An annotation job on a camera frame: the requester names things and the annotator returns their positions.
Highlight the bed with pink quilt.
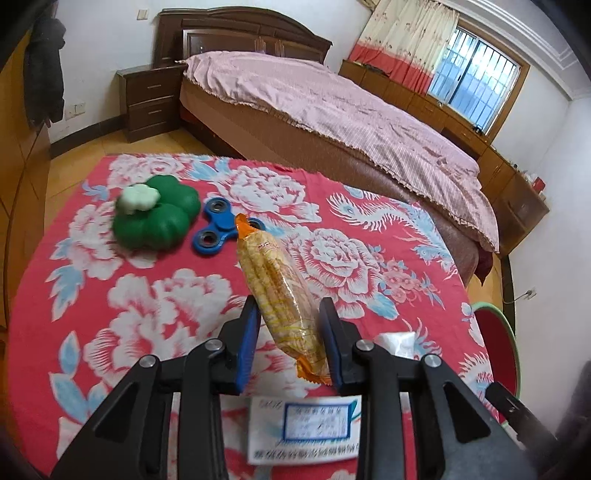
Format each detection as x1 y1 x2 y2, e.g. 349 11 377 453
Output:
175 50 501 254

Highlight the red stool with green rim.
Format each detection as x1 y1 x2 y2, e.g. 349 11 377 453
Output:
471 301 522 402

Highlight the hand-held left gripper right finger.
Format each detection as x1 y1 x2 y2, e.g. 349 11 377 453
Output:
318 296 539 480

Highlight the black jacket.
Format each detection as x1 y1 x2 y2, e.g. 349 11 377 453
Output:
24 17 67 129

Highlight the white plastic bag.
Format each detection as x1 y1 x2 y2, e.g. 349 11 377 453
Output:
374 331 417 359

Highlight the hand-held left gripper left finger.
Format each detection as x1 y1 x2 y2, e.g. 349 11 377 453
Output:
51 295 262 480

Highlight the dark wooden nightstand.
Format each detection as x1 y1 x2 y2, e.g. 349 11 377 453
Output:
115 64 188 144

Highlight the barred window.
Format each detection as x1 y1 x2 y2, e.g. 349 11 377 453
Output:
427 25 520 134

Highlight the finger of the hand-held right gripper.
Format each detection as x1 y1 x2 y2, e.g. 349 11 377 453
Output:
485 381 557 457

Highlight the brown bed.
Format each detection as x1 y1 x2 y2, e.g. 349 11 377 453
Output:
178 76 493 287

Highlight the blue fidget spinner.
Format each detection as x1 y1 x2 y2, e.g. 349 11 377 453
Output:
191 198 267 257

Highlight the green pumpkin toy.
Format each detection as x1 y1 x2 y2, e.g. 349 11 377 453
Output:
112 174 202 253

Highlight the red floral printed blanket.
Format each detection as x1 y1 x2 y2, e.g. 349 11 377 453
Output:
7 154 520 480

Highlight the white paper with blue label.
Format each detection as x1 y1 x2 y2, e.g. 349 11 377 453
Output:
247 394 363 465

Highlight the wooden wardrobe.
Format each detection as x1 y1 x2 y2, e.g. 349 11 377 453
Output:
0 28 52 333

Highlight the maroon cloth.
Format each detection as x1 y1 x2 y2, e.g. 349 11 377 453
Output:
473 251 495 285

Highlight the wall socket with plug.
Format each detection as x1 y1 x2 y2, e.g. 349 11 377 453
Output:
501 287 537 306

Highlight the floral red-hemmed curtain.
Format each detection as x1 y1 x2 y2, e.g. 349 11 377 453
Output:
347 0 461 96

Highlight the yellow snack packet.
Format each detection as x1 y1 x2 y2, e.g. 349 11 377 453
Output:
234 213 333 387

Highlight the dark wooden headboard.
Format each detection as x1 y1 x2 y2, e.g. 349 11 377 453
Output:
154 6 333 68

